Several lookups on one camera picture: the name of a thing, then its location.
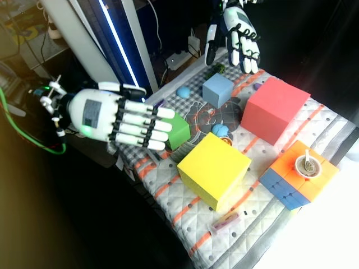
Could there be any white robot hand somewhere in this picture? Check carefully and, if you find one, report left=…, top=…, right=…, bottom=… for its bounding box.
left=67, top=81, right=176, bottom=154
left=204, top=7, right=261, bottom=75

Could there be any white plug adapter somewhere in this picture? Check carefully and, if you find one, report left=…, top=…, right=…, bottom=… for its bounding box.
left=187, top=27, right=201, bottom=54

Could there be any dark green toy vegetable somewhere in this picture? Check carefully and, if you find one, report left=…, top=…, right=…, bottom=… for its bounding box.
left=205, top=63, right=227, bottom=80

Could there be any white column with blue light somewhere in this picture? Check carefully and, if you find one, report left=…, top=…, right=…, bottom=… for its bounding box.
left=40, top=0, right=159, bottom=94

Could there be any white power strip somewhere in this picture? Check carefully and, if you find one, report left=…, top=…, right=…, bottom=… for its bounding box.
left=164, top=50, right=195, bottom=71

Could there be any blue foam block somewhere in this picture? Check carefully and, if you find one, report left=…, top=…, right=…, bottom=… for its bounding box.
left=202, top=72, right=235, bottom=109

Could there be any green foam block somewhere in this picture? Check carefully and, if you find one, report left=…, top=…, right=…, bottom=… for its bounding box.
left=165, top=112, right=191, bottom=151

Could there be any light blue round toy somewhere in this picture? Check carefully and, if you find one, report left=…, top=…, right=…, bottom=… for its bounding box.
left=176, top=86, right=192, bottom=99

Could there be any large red foam block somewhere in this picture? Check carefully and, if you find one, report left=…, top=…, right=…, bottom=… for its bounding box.
left=240, top=77, right=311, bottom=146

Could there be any blue lumpy toy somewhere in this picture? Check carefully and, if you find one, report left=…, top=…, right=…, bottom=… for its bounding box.
left=211, top=123, right=228, bottom=137

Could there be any large yellow foam block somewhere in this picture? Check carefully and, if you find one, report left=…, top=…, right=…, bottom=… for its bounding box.
left=176, top=132, right=252, bottom=212

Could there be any toy noodle cup with spoon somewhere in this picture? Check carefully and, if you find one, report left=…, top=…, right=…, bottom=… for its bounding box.
left=294, top=149, right=323, bottom=179

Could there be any large puzzle cube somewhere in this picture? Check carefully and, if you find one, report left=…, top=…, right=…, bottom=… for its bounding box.
left=259, top=140, right=340, bottom=211

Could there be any purple toy in clear wrapper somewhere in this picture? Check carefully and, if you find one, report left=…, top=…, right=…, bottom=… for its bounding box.
left=208, top=212, right=242, bottom=234

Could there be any grey quilt with bear print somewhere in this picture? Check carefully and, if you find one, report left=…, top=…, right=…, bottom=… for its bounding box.
left=117, top=53, right=359, bottom=269

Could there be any green cable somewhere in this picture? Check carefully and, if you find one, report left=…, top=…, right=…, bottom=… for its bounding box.
left=0, top=86, right=67, bottom=155

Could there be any white cable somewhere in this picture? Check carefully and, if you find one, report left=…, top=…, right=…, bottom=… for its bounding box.
left=145, top=0, right=164, bottom=54

